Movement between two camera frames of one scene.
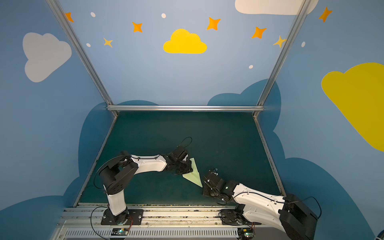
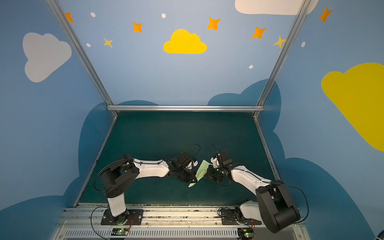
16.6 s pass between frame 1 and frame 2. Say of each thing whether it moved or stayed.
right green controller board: stayed
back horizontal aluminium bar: stayed
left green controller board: stayed
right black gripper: moved
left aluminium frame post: stayed
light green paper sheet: moved
